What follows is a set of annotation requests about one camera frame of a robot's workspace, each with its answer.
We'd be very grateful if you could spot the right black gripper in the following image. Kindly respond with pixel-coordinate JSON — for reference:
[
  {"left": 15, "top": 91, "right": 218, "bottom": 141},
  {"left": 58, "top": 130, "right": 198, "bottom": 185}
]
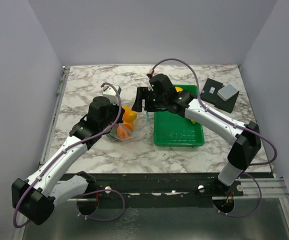
[{"left": 131, "top": 86, "right": 167, "bottom": 113}]

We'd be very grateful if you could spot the red yellow mango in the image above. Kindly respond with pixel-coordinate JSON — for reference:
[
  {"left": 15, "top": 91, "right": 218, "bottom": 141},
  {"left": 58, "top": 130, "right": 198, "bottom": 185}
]
[{"left": 122, "top": 105, "right": 137, "bottom": 123}]

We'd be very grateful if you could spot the orange fruit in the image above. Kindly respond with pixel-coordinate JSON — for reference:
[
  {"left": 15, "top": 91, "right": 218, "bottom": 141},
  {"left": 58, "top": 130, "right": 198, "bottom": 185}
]
[{"left": 116, "top": 125, "right": 131, "bottom": 140}]

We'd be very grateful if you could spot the clear zip top bag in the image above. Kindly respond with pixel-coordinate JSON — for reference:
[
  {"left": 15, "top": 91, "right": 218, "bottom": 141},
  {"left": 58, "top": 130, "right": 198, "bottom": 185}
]
[{"left": 107, "top": 101, "right": 150, "bottom": 142}]

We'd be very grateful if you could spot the green plastic bin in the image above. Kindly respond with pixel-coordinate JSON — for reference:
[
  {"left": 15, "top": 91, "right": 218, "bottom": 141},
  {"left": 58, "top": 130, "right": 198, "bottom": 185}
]
[{"left": 153, "top": 84, "right": 206, "bottom": 149}]

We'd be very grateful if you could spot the yellow lemon front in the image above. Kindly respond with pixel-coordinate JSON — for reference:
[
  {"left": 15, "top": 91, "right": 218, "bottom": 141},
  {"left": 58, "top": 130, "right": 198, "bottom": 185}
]
[{"left": 123, "top": 121, "right": 134, "bottom": 132}]

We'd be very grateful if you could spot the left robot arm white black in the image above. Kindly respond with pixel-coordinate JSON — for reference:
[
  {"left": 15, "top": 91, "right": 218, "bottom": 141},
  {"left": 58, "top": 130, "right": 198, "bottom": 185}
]
[{"left": 11, "top": 94, "right": 124, "bottom": 229}]

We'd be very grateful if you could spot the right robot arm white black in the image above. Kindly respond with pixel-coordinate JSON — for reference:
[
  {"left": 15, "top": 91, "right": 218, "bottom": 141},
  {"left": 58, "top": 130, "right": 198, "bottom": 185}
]
[{"left": 132, "top": 73, "right": 262, "bottom": 196}]

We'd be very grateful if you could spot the black scale base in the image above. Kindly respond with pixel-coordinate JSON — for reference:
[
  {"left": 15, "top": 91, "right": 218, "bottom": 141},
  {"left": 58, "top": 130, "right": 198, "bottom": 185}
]
[{"left": 200, "top": 78, "right": 240, "bottom": 113}]

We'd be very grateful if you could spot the grey scale platform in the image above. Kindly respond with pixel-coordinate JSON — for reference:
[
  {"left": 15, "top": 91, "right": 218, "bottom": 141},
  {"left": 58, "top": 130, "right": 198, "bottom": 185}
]
[{"left": 217, "top": 84, "right": 239, "bottom": 101}]

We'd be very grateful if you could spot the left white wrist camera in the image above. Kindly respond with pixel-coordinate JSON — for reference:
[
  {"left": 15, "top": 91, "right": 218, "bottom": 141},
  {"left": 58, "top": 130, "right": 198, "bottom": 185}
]
[{"left": 102, "top": 85, "right": 119, "bottom": 105}]

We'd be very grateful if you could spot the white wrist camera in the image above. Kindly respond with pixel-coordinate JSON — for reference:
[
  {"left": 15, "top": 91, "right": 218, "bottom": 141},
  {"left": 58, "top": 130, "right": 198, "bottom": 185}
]
[
  {"left": 146, "top": 68, "right": 155, "bottom": 79},
  {"left": 102, "top": 85, "right": 119, "bottom": 105}
]

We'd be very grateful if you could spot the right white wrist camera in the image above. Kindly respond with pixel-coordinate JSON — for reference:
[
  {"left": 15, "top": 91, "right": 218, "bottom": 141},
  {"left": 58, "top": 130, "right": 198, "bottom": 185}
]
[{"left": 146, "top": 68, "right": 155, "bottom": 79}]

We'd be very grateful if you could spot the black mounting rail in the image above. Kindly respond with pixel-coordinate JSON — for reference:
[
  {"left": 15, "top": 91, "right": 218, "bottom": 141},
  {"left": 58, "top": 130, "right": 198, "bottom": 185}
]
[{"left": 78, "top": 173, "right": 243, "bottom": 209}]

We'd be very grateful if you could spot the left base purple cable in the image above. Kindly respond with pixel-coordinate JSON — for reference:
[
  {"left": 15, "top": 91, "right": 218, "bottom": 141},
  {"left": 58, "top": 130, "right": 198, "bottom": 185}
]
[{"left": 77, "top": 190, "right": 126, "bottom": 222}]

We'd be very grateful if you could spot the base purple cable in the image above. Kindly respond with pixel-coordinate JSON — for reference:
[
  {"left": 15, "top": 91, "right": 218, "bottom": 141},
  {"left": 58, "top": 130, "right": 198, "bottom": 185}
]
[
  {"left": 216, "top": 172, "right": 263, "bottom": 218},
  {"left": 77, "top": 190, "right": 126, "bottom": 222}
]

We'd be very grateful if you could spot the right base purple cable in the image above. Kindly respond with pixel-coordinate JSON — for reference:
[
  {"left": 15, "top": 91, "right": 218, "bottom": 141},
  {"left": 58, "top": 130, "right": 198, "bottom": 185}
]
[{"left": 216, "top": 172, "right": 263, "bottom": 218}]

